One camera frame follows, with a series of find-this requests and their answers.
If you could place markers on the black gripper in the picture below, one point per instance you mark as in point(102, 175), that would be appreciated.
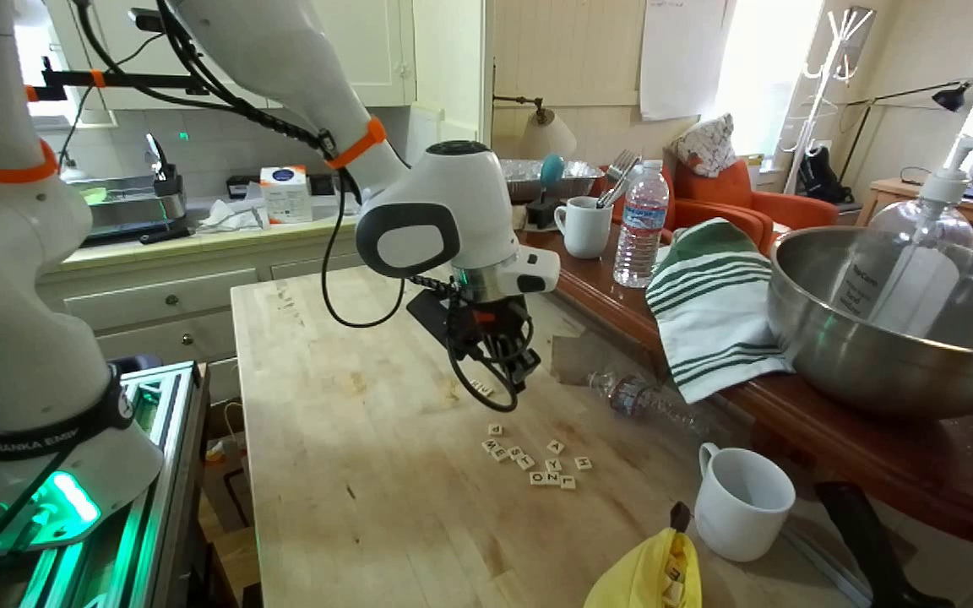
point(497, 324)

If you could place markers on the cream letter tile S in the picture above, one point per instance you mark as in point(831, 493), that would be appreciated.
point(521, 456)

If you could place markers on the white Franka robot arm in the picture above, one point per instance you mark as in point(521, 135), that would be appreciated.
point(3, 282)

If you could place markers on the cream letter tile P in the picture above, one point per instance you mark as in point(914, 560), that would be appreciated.
point(494, 431)

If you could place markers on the cream letter tile W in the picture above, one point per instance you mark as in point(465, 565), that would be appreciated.
point(492, 448)

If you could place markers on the cream letter tile E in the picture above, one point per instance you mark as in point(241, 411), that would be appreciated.
point(505, 453)

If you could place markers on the cream letter tile A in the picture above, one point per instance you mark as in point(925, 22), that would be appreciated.
point(557, 448)

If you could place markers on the cream letter tile Y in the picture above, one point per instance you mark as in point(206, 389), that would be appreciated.
point(551, 464)

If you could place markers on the cream letter tile O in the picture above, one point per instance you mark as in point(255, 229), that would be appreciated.
point(535, 476)

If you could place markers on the cream letter tile H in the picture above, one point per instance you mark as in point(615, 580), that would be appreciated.
point(581, 464)

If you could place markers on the cream letter tile N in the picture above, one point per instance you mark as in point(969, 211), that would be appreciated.
point(551, 479)

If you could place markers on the cream letter tile L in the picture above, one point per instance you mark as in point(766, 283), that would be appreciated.
point(567, 485)

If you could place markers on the crushed clear plastic bottle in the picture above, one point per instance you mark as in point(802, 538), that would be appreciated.
point(625, 397)

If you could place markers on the white mug with utensils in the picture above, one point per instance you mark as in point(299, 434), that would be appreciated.
point(587, 229)

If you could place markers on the black stand base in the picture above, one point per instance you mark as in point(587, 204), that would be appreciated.
point(541, 207)

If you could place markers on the clear plastic water bottle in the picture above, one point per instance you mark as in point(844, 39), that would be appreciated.
point(639, 229)

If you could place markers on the green striped white towel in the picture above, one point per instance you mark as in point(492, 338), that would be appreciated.
point(710, 304)

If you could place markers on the aluminium foil tray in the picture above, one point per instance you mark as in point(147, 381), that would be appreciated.
point(578, 171)

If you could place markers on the white shade table lamp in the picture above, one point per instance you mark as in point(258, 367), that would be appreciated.
point(548, 135)

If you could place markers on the empty white mug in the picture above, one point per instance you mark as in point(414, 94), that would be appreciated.
point(744, 511)

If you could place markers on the white paper towel roll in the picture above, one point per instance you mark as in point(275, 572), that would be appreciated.
point(284, 196)

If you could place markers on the patterned white cushion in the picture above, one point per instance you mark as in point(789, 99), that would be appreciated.
point(706, 143)

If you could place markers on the orange armchair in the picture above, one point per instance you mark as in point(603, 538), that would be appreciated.
point(780, 207)

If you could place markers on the black bag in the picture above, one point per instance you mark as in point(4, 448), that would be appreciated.
point(819, 174)

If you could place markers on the white kitchen cabinet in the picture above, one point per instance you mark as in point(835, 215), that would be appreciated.
point(159, 297)

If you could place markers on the steel mixing bowl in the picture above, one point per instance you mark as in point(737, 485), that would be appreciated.
point(905, 374)

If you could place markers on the black angled bar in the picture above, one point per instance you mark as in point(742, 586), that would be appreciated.
point(862, 542)

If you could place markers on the clear pump soap bottle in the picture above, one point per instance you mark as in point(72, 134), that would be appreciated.
point(920, 242)

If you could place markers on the grey robot mounting plate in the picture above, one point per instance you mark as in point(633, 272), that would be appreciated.
point(102, 475)

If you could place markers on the brown wooden counter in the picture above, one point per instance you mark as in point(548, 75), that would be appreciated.
point(937, 461)

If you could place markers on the black boom bar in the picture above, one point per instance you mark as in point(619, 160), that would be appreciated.
point(150, 79)

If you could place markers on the white coat rack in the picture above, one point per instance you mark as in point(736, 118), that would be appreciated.
point(844, 22)

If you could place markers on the black floor lamp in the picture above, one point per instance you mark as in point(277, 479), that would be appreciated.
point(951, 94)

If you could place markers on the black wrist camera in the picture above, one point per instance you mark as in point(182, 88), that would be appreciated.
point(437, 317)

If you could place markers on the white wall cabinet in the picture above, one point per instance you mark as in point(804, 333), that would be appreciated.
point(385, 52)

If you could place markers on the blank white wall sheet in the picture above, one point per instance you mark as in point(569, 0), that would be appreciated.
point(685, 62)

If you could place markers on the aluminium frame with green light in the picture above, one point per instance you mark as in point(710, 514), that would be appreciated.
point(116, 542)

